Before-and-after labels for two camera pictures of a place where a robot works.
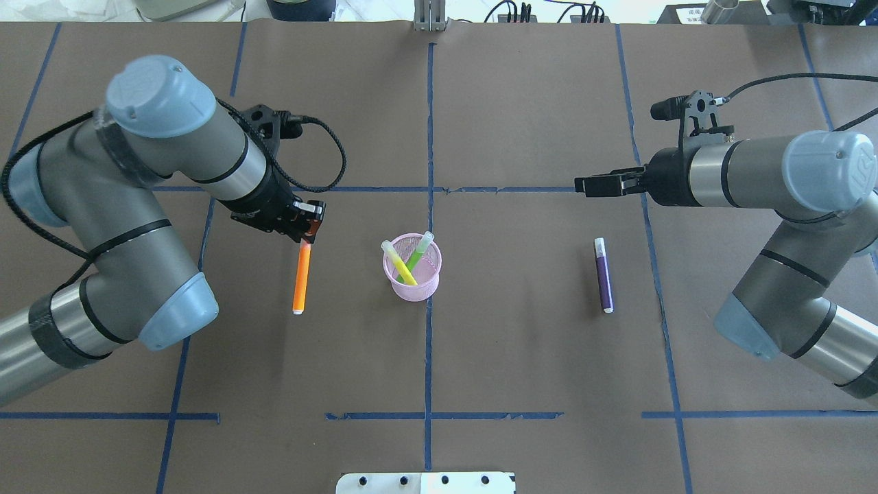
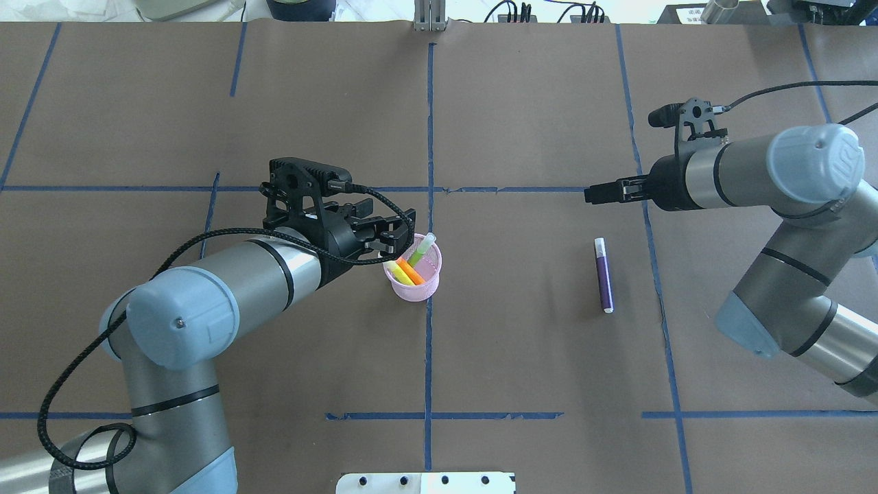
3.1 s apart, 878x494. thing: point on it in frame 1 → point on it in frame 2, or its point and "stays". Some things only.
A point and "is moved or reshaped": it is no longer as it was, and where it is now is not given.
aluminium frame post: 429,15 stays
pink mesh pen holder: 426,271 stays
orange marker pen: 301,276 is moved or reshaped
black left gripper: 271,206 → 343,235
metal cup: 719,12 stays
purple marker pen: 604,276 stays
